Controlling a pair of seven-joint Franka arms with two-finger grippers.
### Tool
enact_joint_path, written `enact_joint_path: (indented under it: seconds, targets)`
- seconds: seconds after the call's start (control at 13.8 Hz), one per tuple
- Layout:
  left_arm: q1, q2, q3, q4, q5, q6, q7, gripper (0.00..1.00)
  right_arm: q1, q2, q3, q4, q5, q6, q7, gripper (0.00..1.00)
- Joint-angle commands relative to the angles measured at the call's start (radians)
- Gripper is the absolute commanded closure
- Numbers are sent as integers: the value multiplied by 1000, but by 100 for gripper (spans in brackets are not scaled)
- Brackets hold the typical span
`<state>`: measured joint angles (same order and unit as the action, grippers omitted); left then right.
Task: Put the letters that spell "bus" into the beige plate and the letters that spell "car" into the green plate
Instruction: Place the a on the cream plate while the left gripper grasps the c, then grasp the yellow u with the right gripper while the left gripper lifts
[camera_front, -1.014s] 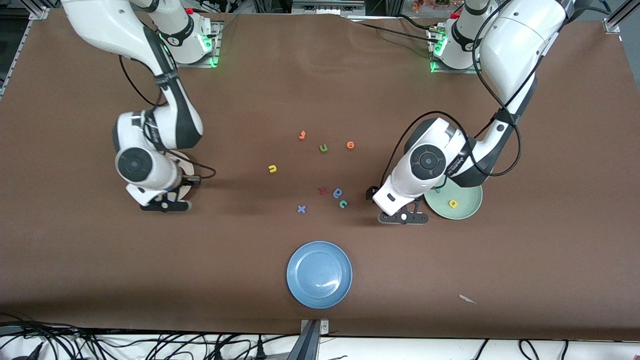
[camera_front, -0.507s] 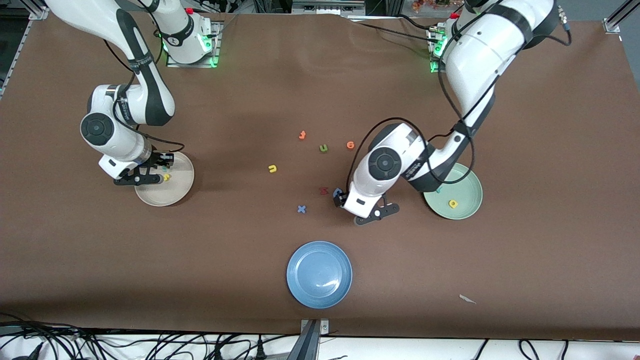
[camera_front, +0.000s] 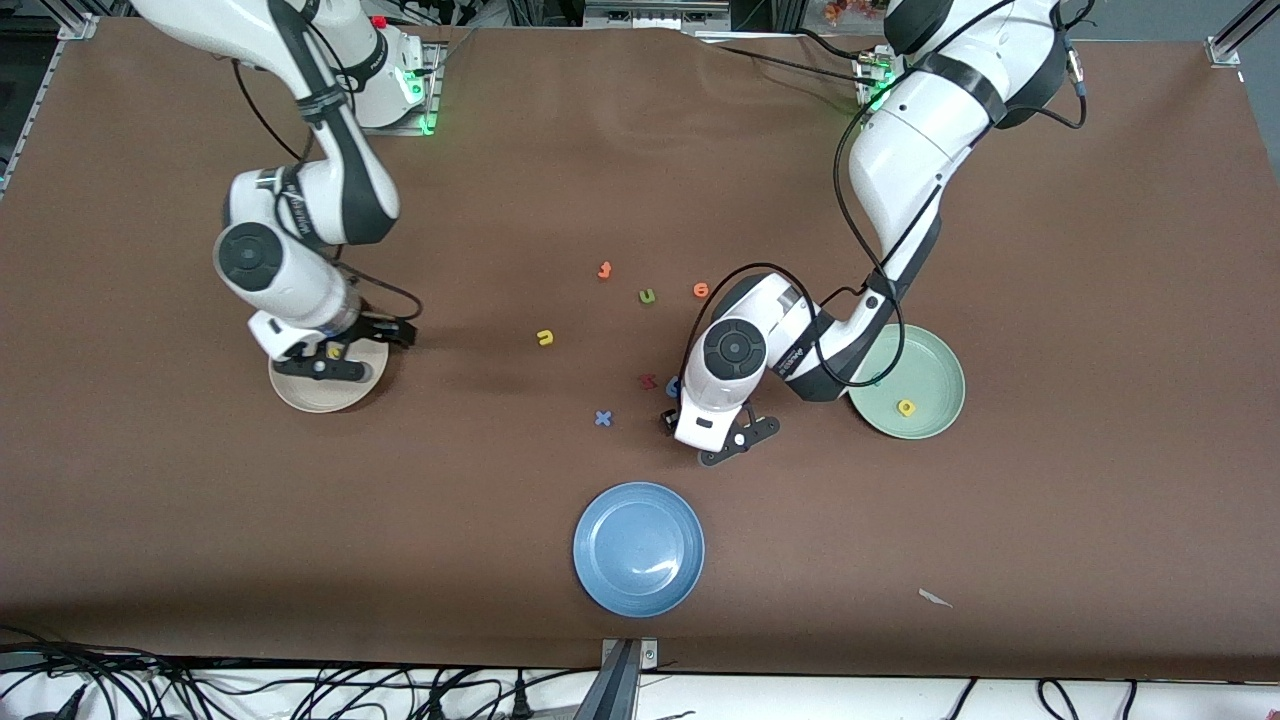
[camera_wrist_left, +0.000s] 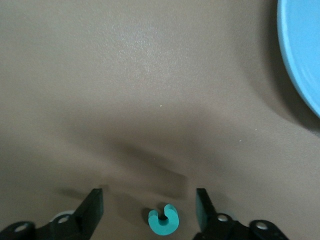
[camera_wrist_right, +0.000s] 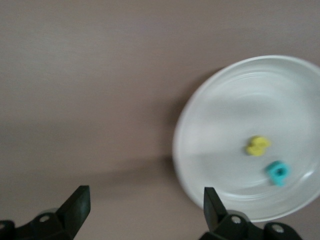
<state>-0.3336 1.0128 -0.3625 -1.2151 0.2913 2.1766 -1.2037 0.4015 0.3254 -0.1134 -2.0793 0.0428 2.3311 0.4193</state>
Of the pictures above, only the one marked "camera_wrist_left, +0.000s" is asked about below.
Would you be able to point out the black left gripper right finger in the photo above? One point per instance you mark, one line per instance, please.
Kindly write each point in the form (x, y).
(210, 225)

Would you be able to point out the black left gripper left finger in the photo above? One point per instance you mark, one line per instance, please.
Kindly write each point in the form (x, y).
(85, 220)

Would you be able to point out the teal letter c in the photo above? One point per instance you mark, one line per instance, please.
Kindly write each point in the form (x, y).
(160, 226)

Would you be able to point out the brown table cover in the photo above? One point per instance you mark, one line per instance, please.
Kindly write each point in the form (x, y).
(125, 75)

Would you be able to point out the blue round plate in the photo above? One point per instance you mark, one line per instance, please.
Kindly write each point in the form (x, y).
(302, 45)

